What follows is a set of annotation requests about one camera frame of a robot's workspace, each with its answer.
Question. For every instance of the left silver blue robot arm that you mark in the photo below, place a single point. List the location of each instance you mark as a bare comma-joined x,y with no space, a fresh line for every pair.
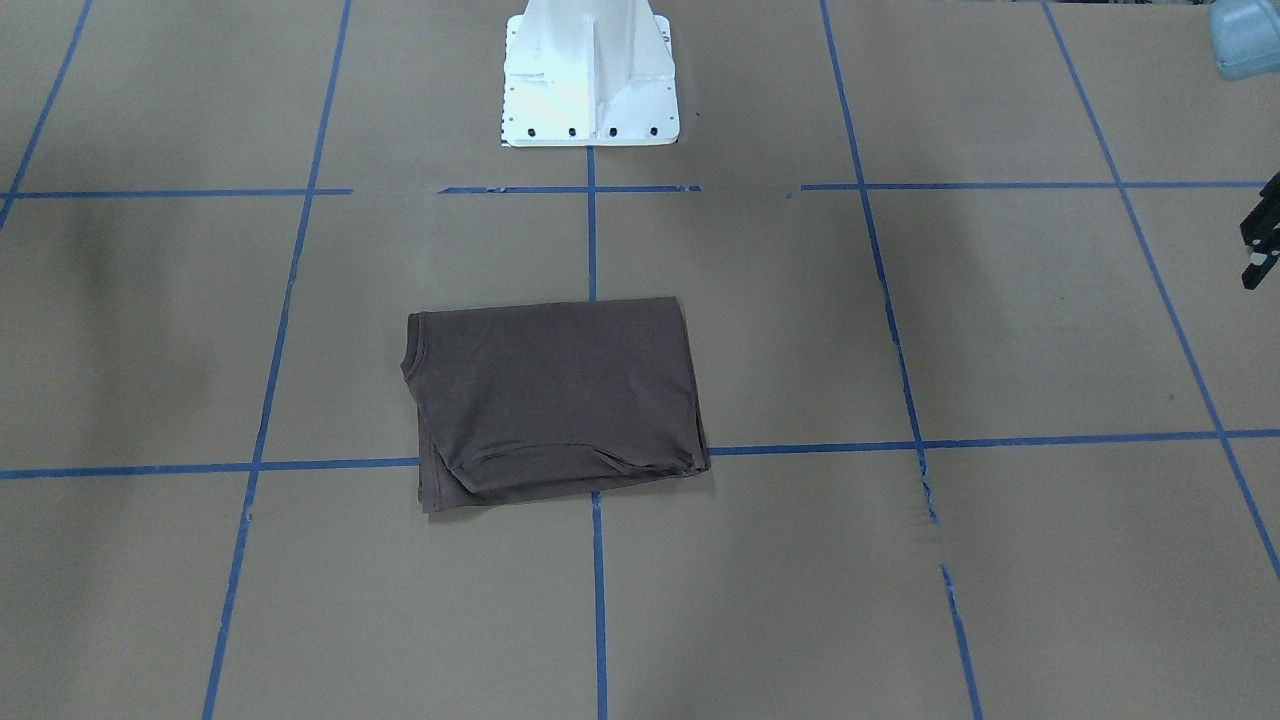
1245,43

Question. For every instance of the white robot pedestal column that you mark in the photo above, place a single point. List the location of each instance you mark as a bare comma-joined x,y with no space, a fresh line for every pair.
589,73

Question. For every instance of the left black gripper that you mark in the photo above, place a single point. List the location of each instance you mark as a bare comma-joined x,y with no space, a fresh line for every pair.
1263,232

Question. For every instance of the brown t-shirt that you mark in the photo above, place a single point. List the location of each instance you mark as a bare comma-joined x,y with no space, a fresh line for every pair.
525,403

